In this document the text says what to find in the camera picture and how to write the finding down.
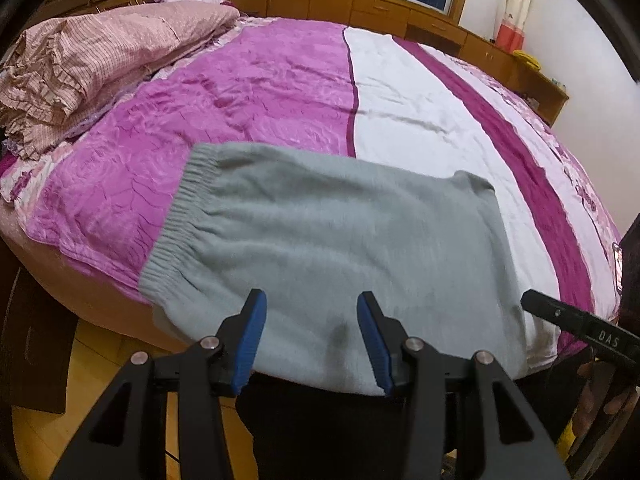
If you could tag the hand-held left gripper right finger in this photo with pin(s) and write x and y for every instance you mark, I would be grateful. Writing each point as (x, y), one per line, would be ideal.
(375, 345)

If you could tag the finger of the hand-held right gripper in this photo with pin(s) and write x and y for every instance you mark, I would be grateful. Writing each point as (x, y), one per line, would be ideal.
(550, 307)

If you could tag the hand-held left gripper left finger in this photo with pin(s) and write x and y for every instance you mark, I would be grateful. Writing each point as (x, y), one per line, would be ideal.
(250, 340)

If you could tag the grey pants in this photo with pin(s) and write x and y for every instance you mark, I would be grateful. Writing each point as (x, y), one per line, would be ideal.
(325, 240)

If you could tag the person's right hand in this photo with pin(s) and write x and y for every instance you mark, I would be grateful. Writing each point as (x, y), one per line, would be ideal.
(600, 400)

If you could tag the smartphone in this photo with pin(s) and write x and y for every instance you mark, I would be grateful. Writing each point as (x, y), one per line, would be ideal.
(619, 262)

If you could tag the pink mattress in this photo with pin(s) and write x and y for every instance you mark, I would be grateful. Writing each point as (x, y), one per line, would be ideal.
(75, 290)

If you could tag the dark wooden nightstand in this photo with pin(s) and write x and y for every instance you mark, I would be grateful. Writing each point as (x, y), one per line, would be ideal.
(35, 340)

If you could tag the yellow object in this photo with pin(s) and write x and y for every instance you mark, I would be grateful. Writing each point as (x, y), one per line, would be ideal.
(527, 59)

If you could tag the purple and white striped blanket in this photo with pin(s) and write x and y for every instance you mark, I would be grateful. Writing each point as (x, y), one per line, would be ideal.
(275, 85)

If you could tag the white floral curtain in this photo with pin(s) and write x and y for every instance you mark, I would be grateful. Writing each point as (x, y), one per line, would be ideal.
(515, 5)

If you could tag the pink checked quilt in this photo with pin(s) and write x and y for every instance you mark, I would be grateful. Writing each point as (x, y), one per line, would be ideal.
(100, 50)

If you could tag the wooden cabinet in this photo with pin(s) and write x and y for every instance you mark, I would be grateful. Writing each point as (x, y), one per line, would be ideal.
(380, 10)

